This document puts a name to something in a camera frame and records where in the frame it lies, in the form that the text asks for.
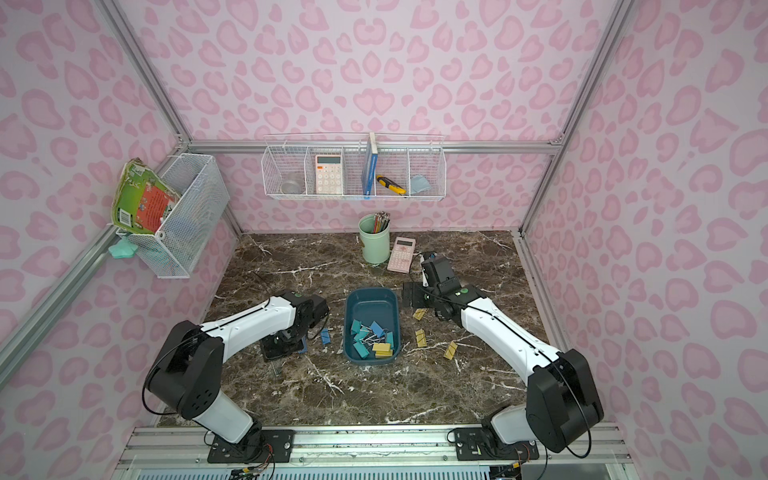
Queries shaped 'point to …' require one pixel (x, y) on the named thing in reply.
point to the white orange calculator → (329, 178)
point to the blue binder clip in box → (376, 328)
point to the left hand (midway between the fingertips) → (279, 351)
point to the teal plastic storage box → (362, 306)
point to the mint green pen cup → (375, 232)
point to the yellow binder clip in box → (382, 350)
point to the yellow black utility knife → (390, 185)
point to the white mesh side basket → (203, 199)
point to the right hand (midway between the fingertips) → (414, 290)
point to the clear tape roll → (291, 187)
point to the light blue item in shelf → (419, 183)
